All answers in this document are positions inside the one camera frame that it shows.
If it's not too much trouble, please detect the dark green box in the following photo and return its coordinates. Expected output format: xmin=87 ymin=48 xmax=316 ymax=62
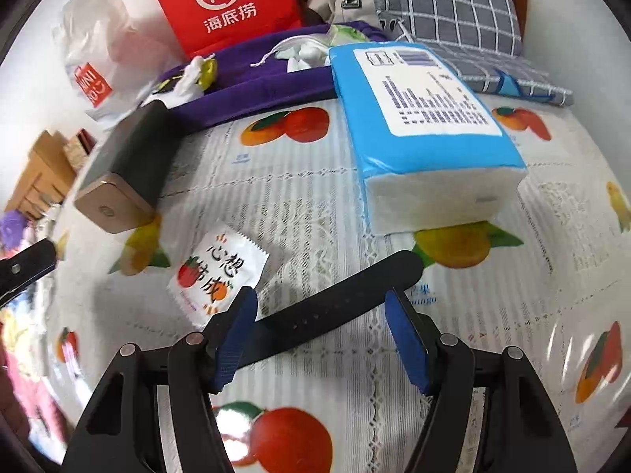
xmin=74 ymin=100 xmax=185 ymax=235

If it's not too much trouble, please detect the grey plaid cloth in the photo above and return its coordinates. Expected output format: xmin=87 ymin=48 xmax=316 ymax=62
xmin=394 ymin=39 xmax=575 ymax=108

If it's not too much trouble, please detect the pink printed cloth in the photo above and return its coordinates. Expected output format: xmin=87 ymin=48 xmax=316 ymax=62
xmin=0 ymin=300 xmax=70 ymax=459

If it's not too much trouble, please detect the brown printed notebook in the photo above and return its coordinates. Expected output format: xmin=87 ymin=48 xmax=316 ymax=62
xmin=64 ymin=128 xmax=94 ymax=158

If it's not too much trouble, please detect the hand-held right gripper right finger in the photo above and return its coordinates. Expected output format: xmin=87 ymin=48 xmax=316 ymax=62
xmin=385 ymin=288 xmax=580 ymax=473

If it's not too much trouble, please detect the fruit printed bed sheet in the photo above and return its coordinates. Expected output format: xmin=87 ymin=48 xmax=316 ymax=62
xmin=49 ymin=79 xmax=631 ymax=473

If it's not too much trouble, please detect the white mint drawstring pouch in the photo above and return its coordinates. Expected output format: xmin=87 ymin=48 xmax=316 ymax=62
xmin=250 ymin=24 xmax=370 ymax=74

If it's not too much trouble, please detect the wooden headboard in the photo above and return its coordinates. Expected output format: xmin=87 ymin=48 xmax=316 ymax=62
xmin=5 ymin=130 xmax=77 ymax=220

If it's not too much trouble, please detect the black watch strap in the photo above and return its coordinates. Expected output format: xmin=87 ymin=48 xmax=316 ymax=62
xmin=231 ymin=250 xmax=425 ymax=370

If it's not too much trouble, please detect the red paper bag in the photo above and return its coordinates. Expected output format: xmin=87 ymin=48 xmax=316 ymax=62
xmin=146 ymin=0 xmax=304 ymax=57

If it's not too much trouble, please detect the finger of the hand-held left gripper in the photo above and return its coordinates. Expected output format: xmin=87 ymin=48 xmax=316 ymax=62
xmin=0 ymin=238 xmax=57 ymax=306

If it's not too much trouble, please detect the blue tissue pack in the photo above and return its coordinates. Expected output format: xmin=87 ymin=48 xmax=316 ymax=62
xmin=328 ymin=42 xmax=528 ymax=236

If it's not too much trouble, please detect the white plastic shopping bag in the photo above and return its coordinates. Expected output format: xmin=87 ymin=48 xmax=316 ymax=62
xmin=52 ymin=0 xmax=163 ymax=119

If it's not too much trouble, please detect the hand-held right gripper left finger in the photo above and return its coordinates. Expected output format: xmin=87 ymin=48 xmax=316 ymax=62
xmin=59 ymin=287 xmax=259 ymax=473

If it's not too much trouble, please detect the grey plaid cushion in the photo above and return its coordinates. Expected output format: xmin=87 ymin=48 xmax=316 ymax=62
xmin=365 ymin=0 xmax=524 ymax=57

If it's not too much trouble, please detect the yellow pouch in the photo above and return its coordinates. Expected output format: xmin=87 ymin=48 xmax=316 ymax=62
xmin=194 ymin=58 xmax=218 ymax=88

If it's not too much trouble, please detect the white fruit printed sachet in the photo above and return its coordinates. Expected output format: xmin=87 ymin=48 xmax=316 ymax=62
xmin=168 ymin=227 xmax=269 ymax=316

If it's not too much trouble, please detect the crumpled white tissue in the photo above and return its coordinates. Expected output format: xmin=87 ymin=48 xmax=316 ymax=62
xmin=170 ymin=56 xmax=205 ymax=98

